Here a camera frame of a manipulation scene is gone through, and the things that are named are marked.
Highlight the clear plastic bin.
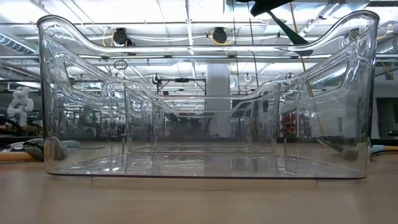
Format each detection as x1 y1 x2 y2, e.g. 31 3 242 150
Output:
36 9 381 182
123 81 281 155

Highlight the silver ventilation duct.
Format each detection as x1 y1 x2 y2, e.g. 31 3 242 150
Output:
0 32 37 55

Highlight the white building column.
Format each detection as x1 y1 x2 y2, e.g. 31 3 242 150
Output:
206 63 231 138

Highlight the black table frame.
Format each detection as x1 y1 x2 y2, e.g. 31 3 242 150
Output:
0 135 398 147

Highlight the white robot figure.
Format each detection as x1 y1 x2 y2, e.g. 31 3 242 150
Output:
6 86 34 127

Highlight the black overhead rig frame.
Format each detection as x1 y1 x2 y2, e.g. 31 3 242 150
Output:
157 77 208 96

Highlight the yellow hanging cable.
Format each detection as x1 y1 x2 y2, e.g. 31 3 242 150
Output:
290 0 326 138

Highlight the black ceiling-mounted device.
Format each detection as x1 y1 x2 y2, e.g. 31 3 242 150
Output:
112 27 135 47
211 27 228 44

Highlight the red background object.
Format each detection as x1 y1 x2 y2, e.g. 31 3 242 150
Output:
280 111 299 136

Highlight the black hanging cable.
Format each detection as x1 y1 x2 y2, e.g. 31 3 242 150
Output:
247 0 261 90

